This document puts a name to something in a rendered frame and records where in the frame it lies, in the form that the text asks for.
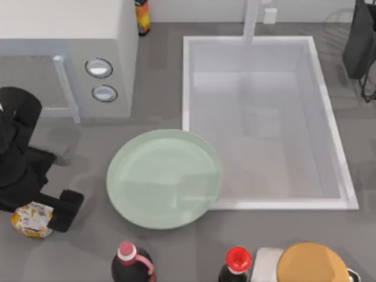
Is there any yellow and white can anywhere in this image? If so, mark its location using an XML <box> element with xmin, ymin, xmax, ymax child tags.
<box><xmin>11</xmin><ymin>202</ymin><xmax>55</xmax><ymax>239</ymax></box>

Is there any dark bottle with pink cap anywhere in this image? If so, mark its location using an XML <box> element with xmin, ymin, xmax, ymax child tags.
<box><xmin>110</xmin><ymin>241</ymin><xmax>157</xmax><ymax>282</ymax></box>

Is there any microwave oven door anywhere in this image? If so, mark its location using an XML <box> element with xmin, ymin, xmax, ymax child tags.
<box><xmin>0</xmin><ymin>54</ymin><xmax>80</xmax><ymax>123</ymax></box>

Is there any pale green plate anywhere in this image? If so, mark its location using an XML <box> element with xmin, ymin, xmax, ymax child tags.
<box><xmin>106</xmin><ymin>129</ymin><xmax>223</xmax><ymax>230</ymax></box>

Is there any small round microwave knob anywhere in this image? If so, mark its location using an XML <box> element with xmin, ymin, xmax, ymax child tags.
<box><xmin>91</xmin><ymin>84</ymin><xmax>119</xmax><ymax>103</ymax></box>

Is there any large round microwave knob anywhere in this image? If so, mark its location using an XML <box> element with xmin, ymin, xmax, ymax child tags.
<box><xmin>84</xmin><ymin>58</ymin><xmax>114</xmax><ymax>79</ymax></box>

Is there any pale microwave oven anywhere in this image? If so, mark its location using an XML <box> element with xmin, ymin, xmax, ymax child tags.
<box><xmin>0</xmin><ymin>0</ymin><xmax>139</xmax><ymax>124</ymax></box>

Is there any dark bottle with red cap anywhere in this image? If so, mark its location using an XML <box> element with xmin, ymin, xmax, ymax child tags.
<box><xmin>217</xmin><ymin>246</ymin><xmax>253</xmax><ymax>282</ymax></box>

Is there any orange and yellow bottle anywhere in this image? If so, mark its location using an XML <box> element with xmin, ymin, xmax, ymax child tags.
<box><xmin>134</xmin><ymin>0</ymin><xmax>152</xmax><ymax>37</ymax></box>

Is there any pale grey rounded box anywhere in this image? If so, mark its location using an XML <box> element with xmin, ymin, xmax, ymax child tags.
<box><xmin>251</xmin><ymin>247</ymin><xmax>286</xmax><ymax>282</ymax></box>

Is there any white sink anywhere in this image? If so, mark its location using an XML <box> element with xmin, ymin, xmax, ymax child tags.
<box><xmin>182</xmin><ymin>35</ymin><xmax>360</xmax><ymax>211</ymax></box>

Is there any orange-brown round lid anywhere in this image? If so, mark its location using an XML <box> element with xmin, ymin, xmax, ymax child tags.
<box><xmin>276</xmin><ymin>241</ymin><xmax>351</xmax><ymax>282</ymax></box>

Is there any tall white tap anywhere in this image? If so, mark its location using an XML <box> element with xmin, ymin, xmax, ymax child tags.
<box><xmin>241</xmin><ymin>0</ymin><xmax>260</xmax><ymax>45</ymax></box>

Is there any small white tap lever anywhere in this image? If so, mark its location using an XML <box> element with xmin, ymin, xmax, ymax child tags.
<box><xmin>264</xmin><ymin>8</ymin><xmax>278</xmax><ymax>25</ymax></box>

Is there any small black object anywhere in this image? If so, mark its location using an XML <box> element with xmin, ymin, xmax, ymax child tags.
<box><xmin>346</xmin><ymin>267</ymin><xmax>362</xmax><ymax>282</ymax></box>

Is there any pale microwave door handle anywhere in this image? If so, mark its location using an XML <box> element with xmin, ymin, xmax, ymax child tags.
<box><xmin>52</xmin><ymin>55</ymin><xmax>81</xmax><ymax>124</ymax></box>

